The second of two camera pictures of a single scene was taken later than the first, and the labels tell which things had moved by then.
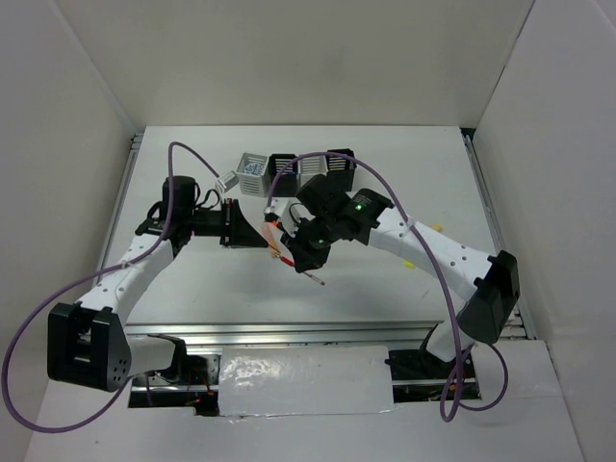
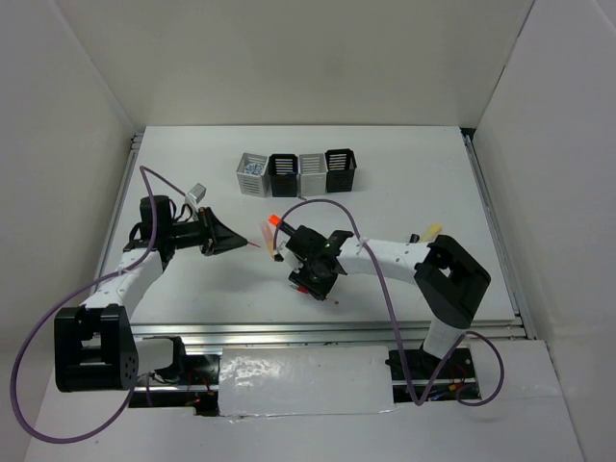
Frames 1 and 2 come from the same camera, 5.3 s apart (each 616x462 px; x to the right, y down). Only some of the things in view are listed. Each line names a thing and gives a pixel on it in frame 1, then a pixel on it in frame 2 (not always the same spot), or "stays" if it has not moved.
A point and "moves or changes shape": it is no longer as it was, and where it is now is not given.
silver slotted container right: x=309 y=167 stays
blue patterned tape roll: x=254 y=168 stays
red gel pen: x=292 y=264 moves or changes shape
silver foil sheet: x=298 y=380 stays
